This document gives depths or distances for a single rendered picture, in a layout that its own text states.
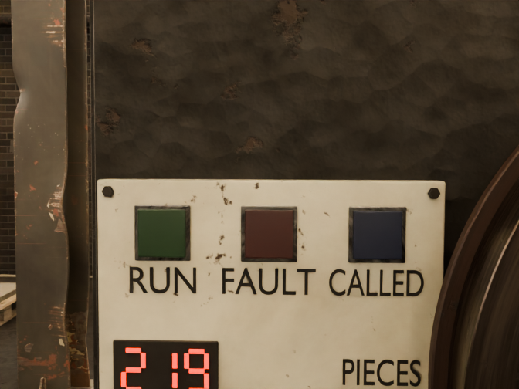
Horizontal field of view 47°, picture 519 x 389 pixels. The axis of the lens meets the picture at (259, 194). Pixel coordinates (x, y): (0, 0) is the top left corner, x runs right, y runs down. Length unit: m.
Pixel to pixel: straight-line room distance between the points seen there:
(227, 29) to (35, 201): 2.66
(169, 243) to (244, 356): 0.10
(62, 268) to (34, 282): 0.16
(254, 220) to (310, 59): 0.13
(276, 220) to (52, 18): 2.74
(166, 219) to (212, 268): 0.05
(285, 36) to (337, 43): 0.04
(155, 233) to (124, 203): 0.03
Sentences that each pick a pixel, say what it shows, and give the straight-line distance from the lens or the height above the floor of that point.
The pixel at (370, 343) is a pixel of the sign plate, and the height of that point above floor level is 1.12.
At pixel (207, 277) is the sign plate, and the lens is 0.46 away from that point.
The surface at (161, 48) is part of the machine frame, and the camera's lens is 0.48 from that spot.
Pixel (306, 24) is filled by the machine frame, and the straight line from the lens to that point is 0.48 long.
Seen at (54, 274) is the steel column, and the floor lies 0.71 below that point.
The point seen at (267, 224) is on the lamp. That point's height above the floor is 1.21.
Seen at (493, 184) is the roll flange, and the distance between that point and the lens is 0.40.
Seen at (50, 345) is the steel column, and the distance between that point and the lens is 3.19.
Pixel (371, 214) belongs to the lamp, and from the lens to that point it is 0.45.
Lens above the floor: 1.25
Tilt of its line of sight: 3 degrees down
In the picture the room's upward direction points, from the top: straight up
